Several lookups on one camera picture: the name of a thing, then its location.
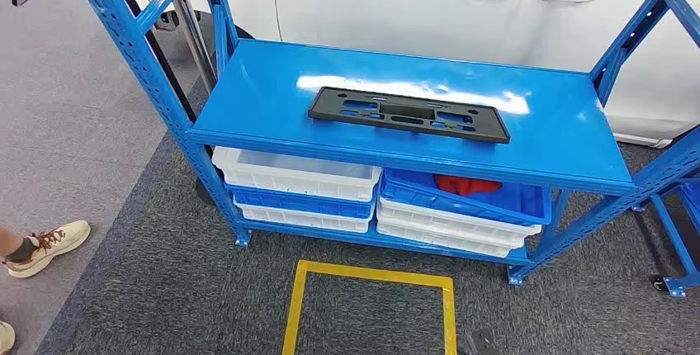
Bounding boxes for black plastic bracket part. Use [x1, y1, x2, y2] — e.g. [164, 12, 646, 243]
[307, 86, 511, 145]

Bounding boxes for blue metal shelf rack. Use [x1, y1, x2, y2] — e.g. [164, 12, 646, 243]
[63, 0, 700, 288]

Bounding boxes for blue wheeled shelf rack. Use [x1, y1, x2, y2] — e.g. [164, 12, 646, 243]
[650, 177, 700, 299]

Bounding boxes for red cloth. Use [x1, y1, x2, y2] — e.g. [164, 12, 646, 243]
[433, 173, 503, 197]

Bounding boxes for yellow floor tape square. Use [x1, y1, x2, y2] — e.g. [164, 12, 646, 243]
[281, 259, 457, 355]

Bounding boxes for white car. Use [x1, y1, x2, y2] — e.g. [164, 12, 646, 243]
[103, 0, 700, 149]

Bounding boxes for person's beige shoe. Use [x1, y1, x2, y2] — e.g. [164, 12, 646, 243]
[2, 220, 92, 280]
[0, 321, 17, 355]

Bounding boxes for person's leg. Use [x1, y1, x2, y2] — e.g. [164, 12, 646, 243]
[0, 225, 40, 264]

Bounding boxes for metal stanchion post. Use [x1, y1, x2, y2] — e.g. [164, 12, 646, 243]
[153, 0, 217, 94]

